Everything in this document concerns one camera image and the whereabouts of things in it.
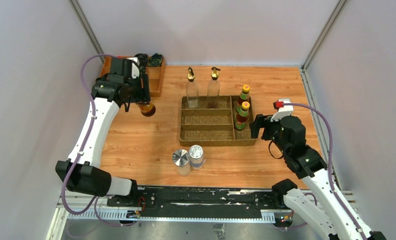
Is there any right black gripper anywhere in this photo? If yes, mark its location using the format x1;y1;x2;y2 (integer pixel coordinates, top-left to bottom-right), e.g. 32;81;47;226
249;113;290;155

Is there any red-lid sauce jar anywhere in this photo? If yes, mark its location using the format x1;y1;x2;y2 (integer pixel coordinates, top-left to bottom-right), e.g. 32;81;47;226
136;101;156;117

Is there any yellow-cap sauce bottle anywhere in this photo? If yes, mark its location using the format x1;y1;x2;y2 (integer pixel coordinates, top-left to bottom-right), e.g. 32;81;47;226
235;84;251;112
234;101;251;131

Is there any clear oil bottle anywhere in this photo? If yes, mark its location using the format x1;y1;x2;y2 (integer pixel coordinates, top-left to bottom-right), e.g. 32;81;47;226
186;67;199;109

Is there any brownish glass oil bottle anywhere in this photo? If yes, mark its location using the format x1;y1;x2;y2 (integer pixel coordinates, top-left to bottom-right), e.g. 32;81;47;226
207;66;221;109

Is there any woven wicker divided tray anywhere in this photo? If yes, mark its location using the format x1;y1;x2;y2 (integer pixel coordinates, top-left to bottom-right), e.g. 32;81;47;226
179;95;256;147

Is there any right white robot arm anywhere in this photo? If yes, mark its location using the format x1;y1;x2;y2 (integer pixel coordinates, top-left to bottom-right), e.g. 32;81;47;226
249;114;385;240

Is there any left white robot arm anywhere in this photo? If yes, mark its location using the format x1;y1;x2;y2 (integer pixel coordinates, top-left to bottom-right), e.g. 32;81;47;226
55;56;151;207

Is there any wooden compartment tray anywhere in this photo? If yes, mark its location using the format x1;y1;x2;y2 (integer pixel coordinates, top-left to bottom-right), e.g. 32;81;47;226
100;56;166;97

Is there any green coiled item top-right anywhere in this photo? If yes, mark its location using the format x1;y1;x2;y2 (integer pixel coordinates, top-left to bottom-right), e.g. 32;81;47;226
147;53;164;68

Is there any black coiled item top-middle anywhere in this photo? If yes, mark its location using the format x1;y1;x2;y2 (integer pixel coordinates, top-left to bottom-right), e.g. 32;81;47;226
135;53;149;67

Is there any right silver-lid spice jar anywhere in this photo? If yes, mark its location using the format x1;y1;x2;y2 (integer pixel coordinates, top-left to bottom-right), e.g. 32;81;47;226
188;145;205;170

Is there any silver-lid spice jar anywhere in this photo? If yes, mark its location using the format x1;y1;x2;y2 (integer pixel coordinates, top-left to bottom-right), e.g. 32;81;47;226
188;145;205;170
172;149;191;177

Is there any left silver-lid spice jar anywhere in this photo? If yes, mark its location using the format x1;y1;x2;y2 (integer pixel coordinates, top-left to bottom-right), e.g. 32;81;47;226
172;149;191;177

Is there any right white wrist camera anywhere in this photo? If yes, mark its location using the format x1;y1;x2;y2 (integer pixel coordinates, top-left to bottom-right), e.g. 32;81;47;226
270;98;294;122

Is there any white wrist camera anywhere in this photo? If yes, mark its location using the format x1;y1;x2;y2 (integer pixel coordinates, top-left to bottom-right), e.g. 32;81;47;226
127;57;140;65
270;98;294;122

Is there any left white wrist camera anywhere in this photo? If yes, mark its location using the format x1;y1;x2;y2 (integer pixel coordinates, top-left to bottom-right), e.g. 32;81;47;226
127;57;140;65

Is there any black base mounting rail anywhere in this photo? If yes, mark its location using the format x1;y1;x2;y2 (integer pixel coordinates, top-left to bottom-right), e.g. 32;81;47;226
106;186;291;220

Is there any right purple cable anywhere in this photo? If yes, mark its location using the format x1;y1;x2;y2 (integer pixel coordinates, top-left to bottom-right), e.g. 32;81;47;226
280;102;368;240

